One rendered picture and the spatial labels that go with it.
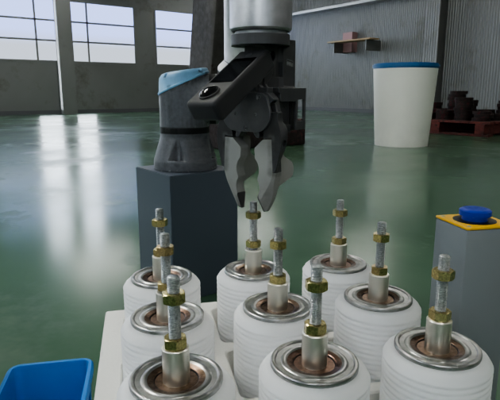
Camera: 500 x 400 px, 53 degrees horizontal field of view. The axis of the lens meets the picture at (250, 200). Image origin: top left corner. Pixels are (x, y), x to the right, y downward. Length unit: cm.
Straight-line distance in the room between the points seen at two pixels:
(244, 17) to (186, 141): 60
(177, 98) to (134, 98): 1124
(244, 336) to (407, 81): 412
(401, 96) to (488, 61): 599
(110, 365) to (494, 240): 49
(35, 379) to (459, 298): 57
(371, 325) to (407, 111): 407
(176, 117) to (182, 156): 9
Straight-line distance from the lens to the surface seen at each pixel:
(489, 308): 74
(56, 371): 78
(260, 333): 53
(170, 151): 117
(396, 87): 458
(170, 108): 117
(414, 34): 1139
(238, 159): 63
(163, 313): 53
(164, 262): 52
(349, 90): 1243
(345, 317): 58
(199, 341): 52
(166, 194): 114
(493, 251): 72
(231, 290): 64
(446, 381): 47
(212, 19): 423
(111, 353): 64
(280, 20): 61
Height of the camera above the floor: 48
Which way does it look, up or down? 12 degrees down
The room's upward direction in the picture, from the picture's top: straight up
